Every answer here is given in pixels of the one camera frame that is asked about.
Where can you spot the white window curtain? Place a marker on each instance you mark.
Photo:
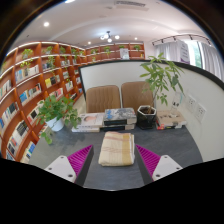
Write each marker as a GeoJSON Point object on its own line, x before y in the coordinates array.
{"type": "Point", "coordinates": [213, 60]}
{"type": "Point", "coordinates": [168, 51]}

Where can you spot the large white book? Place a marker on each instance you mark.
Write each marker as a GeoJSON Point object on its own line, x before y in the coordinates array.
{"type": "Point", "coordinates": [90, 120]}

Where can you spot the black track light rail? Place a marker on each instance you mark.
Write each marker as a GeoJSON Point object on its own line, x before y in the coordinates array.
{"type": "Point", "coordinates": [180, 36]}

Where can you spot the clear acrylic sign stand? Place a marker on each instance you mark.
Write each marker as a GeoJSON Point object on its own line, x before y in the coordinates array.
{"type": "Point", "coordinates": [176, 103]}

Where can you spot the dark blue book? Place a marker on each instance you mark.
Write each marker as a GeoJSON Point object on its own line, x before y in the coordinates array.
{"type": "Point", "coordinates": [118, 127]}

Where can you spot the ceiling lamp cluster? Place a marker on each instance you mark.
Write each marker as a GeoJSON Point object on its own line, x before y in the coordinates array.
{"type": "Point", "coordinates": [109, 36]}

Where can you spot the brown leather chair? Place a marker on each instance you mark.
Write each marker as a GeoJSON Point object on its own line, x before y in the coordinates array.
{"type": "Point", "coordinates": [135, 95]}
{"type": "Point", "coordinates": [102, 98]}

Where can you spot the white wall socket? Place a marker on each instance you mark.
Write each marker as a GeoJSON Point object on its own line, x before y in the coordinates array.
{"type": "Point", "coordinates": [190, 104]}
{"type": "Point", "coordinates": [200, 112]}

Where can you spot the recessed ceiling lights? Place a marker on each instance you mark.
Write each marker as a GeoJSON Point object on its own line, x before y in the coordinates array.
{"type": "Point", "coordinates": [46, 24]}

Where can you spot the pothos plant in white pot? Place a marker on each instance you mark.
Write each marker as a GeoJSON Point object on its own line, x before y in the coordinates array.
{"type": "Point", "coordinates": [56, 111]}

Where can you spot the orange bookshelf unit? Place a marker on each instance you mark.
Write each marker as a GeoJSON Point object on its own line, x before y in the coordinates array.
{"type": "Point", "coordinates": [30, 90]}

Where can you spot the ceiling air vent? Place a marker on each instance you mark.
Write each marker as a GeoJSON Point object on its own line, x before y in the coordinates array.
{"type": "Point", "coordinates": [130, 4]}

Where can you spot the thick dark photo book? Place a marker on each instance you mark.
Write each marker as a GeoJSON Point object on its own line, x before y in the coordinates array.
{"type": "Point", "coordinates": [119, 115]}

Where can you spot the cream yellow striped towel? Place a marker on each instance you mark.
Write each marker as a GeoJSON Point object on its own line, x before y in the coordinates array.
{"type": "Point", "coordinates": [116, 150]}

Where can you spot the beige book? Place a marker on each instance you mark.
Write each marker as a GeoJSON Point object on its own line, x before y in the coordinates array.
{"type": "Point", "coordinates": [171, 118]}

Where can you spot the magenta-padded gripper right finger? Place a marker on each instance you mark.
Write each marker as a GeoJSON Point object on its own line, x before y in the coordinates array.
{"type": "Point", "coordinates": [168, 166]}

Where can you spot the red black book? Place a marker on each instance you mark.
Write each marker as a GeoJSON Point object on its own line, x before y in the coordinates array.
{"type": "Point", "coordinates": [168, 127]}

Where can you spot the thin white book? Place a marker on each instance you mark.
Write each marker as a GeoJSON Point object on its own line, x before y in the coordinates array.
{"type": "Point", "coordinates": [85, 129]}

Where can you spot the money tree in black pot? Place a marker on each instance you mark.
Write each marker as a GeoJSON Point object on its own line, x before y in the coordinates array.
{"type": "Point", "coordinates": [146, 118]}

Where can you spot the white poster on shelf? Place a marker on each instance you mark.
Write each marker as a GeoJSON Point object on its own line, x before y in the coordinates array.
{"type": "Point", "coordinates": [124, 54]}

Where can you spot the white roll-up banner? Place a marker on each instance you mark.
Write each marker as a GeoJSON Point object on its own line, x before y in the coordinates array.
{"type": "Point", "coordinates": [185, 52]}

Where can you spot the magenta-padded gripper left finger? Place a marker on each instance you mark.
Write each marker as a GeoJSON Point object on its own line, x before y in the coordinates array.
{"type": "Point", "coordinates": [58, 167]}

